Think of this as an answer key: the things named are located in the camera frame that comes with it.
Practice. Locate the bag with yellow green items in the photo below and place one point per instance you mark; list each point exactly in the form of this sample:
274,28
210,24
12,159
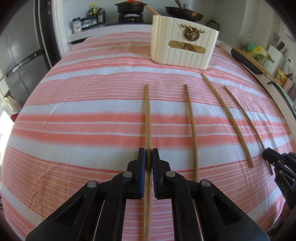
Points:
252,48

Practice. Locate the purple soap bottle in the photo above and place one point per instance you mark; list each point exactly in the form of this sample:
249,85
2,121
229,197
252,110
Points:
292,93

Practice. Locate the pink striped tablecloth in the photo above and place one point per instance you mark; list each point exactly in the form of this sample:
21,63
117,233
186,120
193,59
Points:
86,120

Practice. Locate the dark glass kettle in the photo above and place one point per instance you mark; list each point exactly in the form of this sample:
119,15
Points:
213,24

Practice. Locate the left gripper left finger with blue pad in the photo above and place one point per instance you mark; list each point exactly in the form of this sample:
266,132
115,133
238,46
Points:
126,185

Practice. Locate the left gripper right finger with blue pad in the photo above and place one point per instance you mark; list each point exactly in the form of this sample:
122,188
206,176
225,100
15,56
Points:
181,192

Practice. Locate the black wok glass lid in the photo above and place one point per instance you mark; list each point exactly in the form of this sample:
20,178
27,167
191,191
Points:
182,12

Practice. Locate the white knife block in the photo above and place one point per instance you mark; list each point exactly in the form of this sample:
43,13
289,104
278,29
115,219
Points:
274,60

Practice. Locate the sauce bottles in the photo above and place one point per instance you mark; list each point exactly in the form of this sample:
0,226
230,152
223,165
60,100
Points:
98,12

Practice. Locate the wooden cutting board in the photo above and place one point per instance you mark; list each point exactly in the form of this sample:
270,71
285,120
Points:
251,63

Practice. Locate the cream utensil holder box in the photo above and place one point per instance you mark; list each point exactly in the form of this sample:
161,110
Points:
182,43

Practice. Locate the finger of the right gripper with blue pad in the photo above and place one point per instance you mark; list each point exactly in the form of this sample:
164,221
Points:
289,159
284,176

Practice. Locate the black gas stove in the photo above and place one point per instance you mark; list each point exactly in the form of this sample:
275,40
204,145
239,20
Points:
131,19

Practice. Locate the grey refrigerator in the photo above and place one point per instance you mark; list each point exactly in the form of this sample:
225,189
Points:
23,57

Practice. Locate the wooden chopstick crossed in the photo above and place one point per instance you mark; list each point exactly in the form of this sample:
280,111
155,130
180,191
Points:
246,117

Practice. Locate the black pot red lid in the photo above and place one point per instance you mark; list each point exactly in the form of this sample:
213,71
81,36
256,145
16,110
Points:
130,7

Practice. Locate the pink cup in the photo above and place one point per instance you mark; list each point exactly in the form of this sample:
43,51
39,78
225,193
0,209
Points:
288,85

